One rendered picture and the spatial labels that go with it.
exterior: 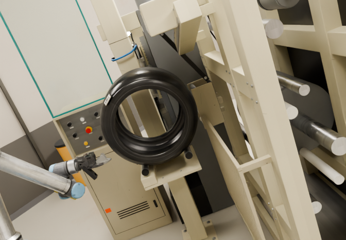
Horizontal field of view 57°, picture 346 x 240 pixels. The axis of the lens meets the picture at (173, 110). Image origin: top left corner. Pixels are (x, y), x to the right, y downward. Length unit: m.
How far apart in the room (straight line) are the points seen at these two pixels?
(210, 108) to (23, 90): 3.06
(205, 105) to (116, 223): 1.41
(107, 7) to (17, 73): 2.75
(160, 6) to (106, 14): 0.69
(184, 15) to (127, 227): 2.11
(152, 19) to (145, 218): 1.95
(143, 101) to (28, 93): 2.73
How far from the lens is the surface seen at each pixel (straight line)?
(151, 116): 2.19
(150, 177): 1.95
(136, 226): 3.02
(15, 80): 4.64
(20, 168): 1.84
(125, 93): 1.77
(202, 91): 2.11
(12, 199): 4.70
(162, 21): 1.48
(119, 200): 2.87
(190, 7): 1.39
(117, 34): 2.10
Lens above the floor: 1.72
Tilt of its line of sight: 17 degrees down
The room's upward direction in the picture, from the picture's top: 21 degrees counter-clockwise
